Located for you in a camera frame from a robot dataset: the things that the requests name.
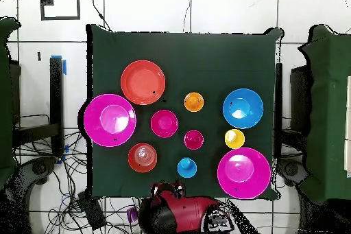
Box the small crimson plastic bowl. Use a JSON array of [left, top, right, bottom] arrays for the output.
[[150, 109, 179, 139]]

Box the yellow plastic cup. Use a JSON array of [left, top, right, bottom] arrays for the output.
[[224, 128, 245, 150]]

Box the black square floor frame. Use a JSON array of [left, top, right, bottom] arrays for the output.
[[40, 0, 81, 21]]

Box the large pink plastic bowl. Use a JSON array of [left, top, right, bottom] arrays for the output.
[[217, 147, 271, 200], [83, 93, 137, 148]]

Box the dark green tablecloth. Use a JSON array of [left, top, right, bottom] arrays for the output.
[[86, 23, 283, 200]]

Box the office chair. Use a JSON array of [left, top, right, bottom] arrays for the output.
[[0, 156, 58, 234], [275, 158, 311, 188]]

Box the black floor cable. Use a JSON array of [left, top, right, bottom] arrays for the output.
[[82, 0, 112, 31]]

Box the black metal stand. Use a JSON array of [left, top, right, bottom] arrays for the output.
[[12, 56, 64, 156]]

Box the small orange plastic bowl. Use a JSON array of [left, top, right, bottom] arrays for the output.
[[128, 142, 158, 174]]

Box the green cloth covered table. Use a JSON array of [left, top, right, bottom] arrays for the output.
[[0, 16, 22, 189], [298, 23, 351, 204]]

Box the black power brick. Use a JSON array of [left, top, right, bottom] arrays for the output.
[[77, 191, 107, 231]]

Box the large shallow orange bowl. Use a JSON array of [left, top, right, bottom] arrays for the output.
[[120, 60, 167, 106]]

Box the crimson plastic cup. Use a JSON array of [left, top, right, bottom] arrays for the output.
[[183, 130, 204, 151]]

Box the blue plastic bowl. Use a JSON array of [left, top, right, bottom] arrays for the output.
[[222, 88, 265, 130]]

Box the blue plastic cup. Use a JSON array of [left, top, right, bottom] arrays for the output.
[[177, 157, 197, 179]]

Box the orange plastic cup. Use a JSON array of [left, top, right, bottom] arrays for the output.
[[184, 91, 205, 113]]

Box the black metal post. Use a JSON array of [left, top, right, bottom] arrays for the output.
[[274, 62, 283, 161]]

